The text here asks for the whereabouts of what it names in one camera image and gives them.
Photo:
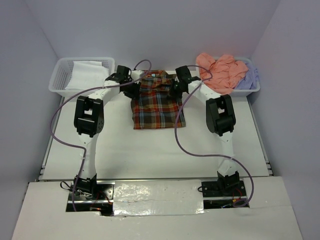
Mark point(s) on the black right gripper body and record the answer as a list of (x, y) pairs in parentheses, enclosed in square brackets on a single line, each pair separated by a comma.
[(175, 90)]

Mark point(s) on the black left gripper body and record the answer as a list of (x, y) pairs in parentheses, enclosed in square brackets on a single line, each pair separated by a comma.
[(131, 90)]

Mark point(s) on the plaid flannel long sleeve shirt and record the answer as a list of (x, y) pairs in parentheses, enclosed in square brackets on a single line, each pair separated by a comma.
[(153, 109)]

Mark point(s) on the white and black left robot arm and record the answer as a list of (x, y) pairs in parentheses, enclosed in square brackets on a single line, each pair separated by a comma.
[(89, 122)]

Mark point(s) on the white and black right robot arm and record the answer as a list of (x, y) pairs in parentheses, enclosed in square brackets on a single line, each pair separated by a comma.
[(220, 120)]

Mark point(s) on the orange crumpled shirt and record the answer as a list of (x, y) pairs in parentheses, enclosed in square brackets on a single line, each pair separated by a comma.
[(221, 75)]

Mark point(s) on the white folded cloth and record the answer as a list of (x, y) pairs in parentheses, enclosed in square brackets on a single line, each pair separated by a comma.
[(86, 75)]

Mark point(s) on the white plastic basket left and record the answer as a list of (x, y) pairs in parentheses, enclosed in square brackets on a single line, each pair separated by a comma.
[(62, 73)]

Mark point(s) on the white plastic basket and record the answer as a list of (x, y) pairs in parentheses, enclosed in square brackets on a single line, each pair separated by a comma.
[(62, 73), (229, 74)]

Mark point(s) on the white plastic basket right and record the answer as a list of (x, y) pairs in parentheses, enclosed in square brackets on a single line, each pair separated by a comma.
[(229, 74)]

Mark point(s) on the lavender crumpled shirt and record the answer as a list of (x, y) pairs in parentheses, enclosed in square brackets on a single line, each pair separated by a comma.
[(250, 80)]

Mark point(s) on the silver foil tape panel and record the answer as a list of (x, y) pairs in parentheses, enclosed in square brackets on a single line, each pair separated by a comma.
[(157, 198)]

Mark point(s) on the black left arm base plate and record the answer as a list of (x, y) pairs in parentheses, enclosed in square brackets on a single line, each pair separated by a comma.
[(101, 201)]

